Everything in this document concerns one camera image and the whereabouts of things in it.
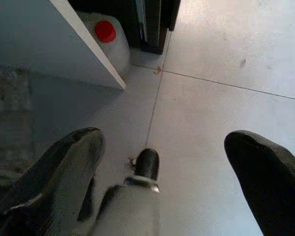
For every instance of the beige patterned floor mat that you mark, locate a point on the beige patterned floor mat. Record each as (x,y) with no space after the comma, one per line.
(5,98)

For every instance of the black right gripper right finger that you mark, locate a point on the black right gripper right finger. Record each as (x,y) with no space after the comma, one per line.
(273,186)

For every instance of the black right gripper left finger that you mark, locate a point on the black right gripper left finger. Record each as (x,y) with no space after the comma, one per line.
(39,191)

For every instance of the dark fridge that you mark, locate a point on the dark fridge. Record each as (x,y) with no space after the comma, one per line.
(152,24)

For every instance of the silver robot right leg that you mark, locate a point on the silver robot right leg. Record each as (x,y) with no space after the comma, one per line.
(127,209)

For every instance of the white jug with red cap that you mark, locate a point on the white jug with red cap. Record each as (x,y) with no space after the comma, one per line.
(105,32)

